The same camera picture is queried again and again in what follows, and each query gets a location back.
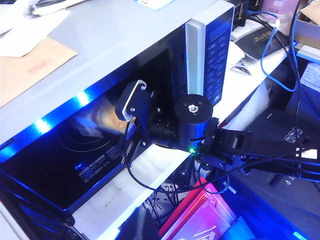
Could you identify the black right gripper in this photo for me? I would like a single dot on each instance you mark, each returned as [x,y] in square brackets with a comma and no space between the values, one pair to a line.
[157,120]

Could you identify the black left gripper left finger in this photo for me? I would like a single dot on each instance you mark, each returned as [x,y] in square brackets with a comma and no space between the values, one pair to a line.
[135,227]

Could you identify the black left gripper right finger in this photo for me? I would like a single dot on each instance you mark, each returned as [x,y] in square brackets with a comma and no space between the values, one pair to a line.
[151,228]

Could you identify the white blue snack box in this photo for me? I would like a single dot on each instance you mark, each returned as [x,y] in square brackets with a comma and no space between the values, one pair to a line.
[107,122]

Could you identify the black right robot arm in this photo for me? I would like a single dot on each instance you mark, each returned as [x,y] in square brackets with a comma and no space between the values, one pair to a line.
[195,120]

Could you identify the magenta gift box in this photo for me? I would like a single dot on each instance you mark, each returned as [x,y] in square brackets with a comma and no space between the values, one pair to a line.
[200,220]

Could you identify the black white Midea microwave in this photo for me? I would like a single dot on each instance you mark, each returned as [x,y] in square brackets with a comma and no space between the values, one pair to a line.
[112,37]

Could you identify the brown cardboard box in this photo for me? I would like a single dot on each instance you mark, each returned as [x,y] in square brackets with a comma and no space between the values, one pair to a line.
[310,15]

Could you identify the white power strip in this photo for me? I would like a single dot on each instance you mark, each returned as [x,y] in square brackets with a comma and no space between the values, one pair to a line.
[165,187]

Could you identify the white table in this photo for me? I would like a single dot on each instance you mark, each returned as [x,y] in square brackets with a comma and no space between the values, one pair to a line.
[155,162]

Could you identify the brown paper envelope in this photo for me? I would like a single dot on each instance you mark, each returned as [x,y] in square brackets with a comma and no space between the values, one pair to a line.
[32,67]

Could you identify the long black cream tool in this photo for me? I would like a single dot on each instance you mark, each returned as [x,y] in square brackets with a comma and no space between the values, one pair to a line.
[50,8]

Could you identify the white paper sheet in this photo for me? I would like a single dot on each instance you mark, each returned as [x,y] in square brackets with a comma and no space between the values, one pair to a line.
[25,32]

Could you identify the black paper shredder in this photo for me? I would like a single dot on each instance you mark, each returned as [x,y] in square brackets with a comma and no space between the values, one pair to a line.
[270,117]

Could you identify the pink round container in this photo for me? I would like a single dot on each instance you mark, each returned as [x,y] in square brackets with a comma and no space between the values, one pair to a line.
[272,7]

